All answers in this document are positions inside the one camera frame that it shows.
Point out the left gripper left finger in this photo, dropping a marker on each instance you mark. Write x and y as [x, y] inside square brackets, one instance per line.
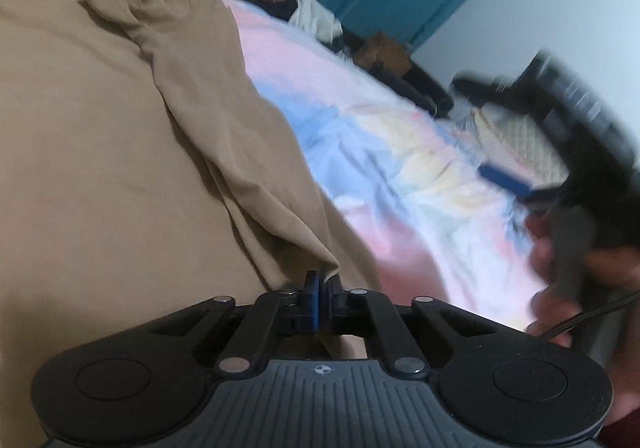
[300, 308]

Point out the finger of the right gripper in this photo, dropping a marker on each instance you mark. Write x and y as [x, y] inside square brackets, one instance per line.
[504, 180]

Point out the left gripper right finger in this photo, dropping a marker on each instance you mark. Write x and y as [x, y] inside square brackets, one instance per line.
[340, 314]

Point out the tan t-shirt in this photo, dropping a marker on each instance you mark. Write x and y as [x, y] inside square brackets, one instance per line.
[141, 172]

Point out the person's right hand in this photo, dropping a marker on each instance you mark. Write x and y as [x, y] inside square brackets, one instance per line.
[613, 337]

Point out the cream quilted pillow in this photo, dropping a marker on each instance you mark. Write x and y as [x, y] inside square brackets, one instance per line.
[513, 143]

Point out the pastel tie-dye bed cover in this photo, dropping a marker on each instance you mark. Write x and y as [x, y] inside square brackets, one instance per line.
[405, 182]

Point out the black sofa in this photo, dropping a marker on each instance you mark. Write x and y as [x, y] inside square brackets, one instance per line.
[416, 85]

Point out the brown paper bag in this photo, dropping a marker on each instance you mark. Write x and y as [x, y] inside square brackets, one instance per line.
[382, 50]

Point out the white garment on sofa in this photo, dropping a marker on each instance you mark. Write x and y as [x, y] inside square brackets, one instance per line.
[316, 20]

